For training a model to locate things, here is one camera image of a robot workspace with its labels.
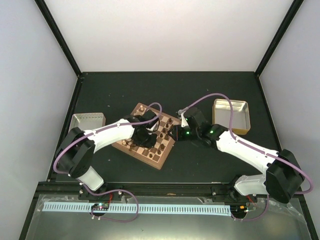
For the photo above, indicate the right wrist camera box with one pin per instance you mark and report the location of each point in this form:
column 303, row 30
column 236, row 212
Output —
column 180, row 113

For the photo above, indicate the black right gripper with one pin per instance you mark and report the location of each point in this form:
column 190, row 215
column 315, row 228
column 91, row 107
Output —
column 177, row 136

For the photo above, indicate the wooden chess board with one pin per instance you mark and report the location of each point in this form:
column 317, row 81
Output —
column 161, row 127

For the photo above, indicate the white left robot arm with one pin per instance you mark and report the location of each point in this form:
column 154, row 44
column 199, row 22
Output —
column 75, row 155

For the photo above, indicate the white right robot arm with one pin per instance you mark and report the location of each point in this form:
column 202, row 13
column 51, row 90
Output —
column 279, row 176

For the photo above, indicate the black right corner frame post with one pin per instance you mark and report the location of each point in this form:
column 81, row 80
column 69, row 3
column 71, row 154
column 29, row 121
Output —
column 283, row 27

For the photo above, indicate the white slotted cable duct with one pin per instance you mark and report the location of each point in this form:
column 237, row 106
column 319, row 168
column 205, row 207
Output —
column 131, row 208

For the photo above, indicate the black corner frame post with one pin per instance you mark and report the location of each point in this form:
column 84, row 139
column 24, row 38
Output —
column 46, row 13
column 283, row 27

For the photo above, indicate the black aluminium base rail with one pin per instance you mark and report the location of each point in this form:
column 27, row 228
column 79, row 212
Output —
column 273, row 225

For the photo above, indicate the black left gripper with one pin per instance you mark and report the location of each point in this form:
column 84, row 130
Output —
column 150, row 144

